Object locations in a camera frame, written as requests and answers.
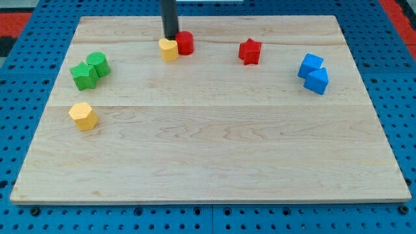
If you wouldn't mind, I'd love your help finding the light wooden board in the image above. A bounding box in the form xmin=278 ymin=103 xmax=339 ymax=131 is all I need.
xmin=10 ymin=16 xmax=411 ymax=205

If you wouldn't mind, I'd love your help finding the red star block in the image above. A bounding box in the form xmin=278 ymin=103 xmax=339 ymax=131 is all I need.
xmin=239 ymin=38 xmax=262 ymax=66

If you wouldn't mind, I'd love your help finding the red cylinder block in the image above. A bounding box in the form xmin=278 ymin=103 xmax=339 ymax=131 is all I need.
xmin=175 ymin=31 xmax=194 ymax=55

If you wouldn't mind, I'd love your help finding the blue triangular prism block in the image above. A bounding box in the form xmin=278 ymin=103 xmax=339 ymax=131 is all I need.
xmin=304 ymin=68 xmax=329 ymax=95

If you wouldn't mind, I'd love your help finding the green star block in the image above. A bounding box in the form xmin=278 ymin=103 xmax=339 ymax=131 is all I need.
xmin=70 ymin=62 xmax=99 ymax=91

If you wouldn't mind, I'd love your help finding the yellow heart block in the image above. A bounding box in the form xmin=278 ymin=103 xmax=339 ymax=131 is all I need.
xmin=159 ymin=38 xmax=179 ymax=62

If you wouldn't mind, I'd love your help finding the yellow hexagon block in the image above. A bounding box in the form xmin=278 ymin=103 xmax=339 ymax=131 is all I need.
xmin=68 ymin=102 xmax=98 ymax=131

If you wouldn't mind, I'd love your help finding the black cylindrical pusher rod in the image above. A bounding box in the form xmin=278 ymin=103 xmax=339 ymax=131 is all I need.
xmin=159 ymin=0 xmax=179 ymax=40

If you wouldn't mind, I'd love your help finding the blue cube block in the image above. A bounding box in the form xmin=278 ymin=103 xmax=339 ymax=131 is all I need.
xmin=298 ymin=53 xmax=324 ymax=79

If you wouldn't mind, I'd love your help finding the green cylinder block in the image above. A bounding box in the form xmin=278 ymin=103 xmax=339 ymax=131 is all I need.
xmin=86 ymin=52 xmax=111 ymax=77

